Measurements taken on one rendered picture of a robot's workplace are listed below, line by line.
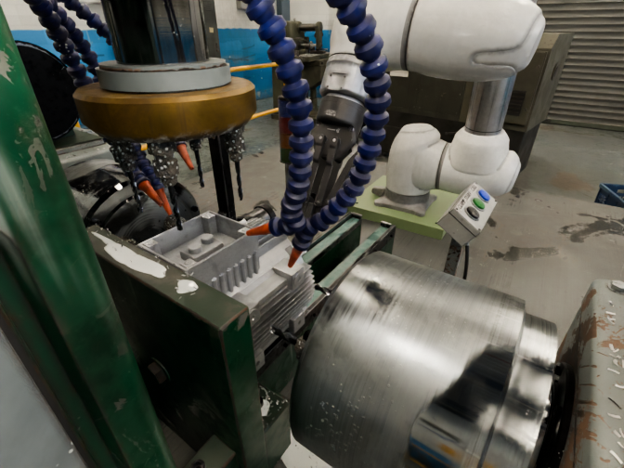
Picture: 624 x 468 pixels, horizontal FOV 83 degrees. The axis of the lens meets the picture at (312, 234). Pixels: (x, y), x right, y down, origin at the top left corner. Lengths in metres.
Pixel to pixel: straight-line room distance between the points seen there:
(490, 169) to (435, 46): 0.65
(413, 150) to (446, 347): 0.91
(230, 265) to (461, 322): 0.29
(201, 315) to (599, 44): 7.00
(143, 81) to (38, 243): 0.21
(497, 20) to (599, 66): 6.60
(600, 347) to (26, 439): 0.40
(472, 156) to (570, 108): 6.10
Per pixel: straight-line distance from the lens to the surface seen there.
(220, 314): 0.36
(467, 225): 0.74
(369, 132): 0.32
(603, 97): 7.22
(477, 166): 1.15
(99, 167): 0.76
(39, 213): 0.19
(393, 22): 0.58
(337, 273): 0.78
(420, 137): 1.18
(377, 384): 0.33
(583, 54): 7.14
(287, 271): 0.52
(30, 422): 0.24
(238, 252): 0.48
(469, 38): 0.56
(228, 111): 0.36
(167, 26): 0.39
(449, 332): 0.34
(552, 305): 1.05
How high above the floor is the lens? 1.39
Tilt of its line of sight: 31 degrees down
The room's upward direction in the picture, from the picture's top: straight up
